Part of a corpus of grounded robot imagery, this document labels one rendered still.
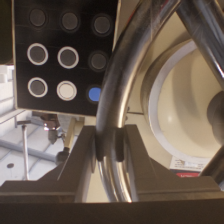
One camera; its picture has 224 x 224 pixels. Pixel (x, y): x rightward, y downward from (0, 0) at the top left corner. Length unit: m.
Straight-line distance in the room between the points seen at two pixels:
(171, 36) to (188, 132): 0.20
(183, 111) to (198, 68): 0.07
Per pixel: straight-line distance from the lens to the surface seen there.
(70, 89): 0.26
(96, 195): 0.50
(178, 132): 0.28
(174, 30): 0.38
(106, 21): 0.25
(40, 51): 0.27
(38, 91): 0.27
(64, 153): 0.39
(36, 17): 0.27
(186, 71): 0.27
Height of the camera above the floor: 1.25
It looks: 17 degrees up
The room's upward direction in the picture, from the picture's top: 173 degrees counter-clockwise
